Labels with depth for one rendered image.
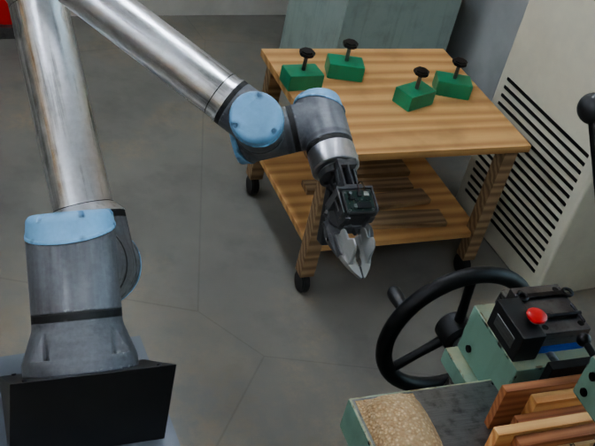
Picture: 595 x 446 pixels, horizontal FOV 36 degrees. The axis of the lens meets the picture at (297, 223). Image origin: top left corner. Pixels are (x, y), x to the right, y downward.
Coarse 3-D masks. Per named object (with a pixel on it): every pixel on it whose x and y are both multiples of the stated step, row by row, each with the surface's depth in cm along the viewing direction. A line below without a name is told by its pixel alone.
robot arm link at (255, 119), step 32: (64, 0) 161; (96, 0) 159; (128, 0) 160; (128, 32) 159; (160, 32) 159; (160, 64) 159; (192, 64) 158; (192, 96) 159; (224, 96) 157; (256, 96) 156; (224, 128) 161; (256, 128) 156
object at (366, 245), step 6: (360, 234) 165; (366, 234) 163; (360, 240) 165; (366, 240) 163; (372, 240) 161; (360, 246) 164; (366, 246) 163; (372, 246) 161; (360, 252) 164; (366, 252) 163; (372, 252) 161; (360, 258) 163; (366, 258) 163; (360, 264) 163; (366, 264) 163; (366, 270) 162
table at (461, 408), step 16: (448, 352) 142; (448, 368) 143; (464, 368) 140; (464, 384) 133; (480, 384) 134; (352, 400) 127; (432, 400) 130; (448, 400) 130; (464, 400) 131; (480, 400) 131; (352, 416) 126; (432, 416) 127; (448, 416) 128; (464, 416) 128; (480, 416) 129; (352, 432) 126; (368, 432) 123; (448, 432) 126; (464, 432) 126; (480, 432) 127
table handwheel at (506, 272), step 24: (432, 288) 145; (456, 288) 146; (408, 312) 146; (456, 312) 153; (384, 336) 149; (456, 336) 152; (384, 360) 152; (408, 360) 155; (408, 384) 159; (432, 384) 162
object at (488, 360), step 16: (480, 304) 139; (480, 320) 137; (464, 336) 142; (480, 336) 137; (464, 352) 142; (480, 352) 138; (496, 352) 134; (560, 352) 134; (576, 352) 134; (480, 368) 138; (496, 368) 134; (512, 368) 130; (528, 368) 130; (544, 368) 131; (496, 384) 134
